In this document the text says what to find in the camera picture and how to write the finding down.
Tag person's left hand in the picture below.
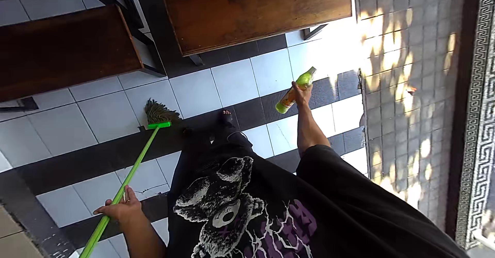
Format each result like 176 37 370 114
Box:
93 185 143 224

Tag person's legs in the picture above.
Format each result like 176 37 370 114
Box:
180 110 253 152

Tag person's body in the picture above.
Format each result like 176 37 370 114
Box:
167 137 471 258

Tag dark brown wooden table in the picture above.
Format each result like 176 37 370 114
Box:
0 0 167 112

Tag person's right forearm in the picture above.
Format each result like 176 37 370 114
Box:
297 104 332 158

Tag green mop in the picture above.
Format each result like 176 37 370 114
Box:
79 98 182 258

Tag person's right hand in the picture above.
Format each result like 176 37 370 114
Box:
292 81 313 107

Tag person's left forearm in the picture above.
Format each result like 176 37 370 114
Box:
119 212 167 258

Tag yellow-green liquid bottle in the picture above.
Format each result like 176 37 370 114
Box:
275 66 317 115

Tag lighter brown wooden table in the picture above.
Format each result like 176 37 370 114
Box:
163 0 353 67

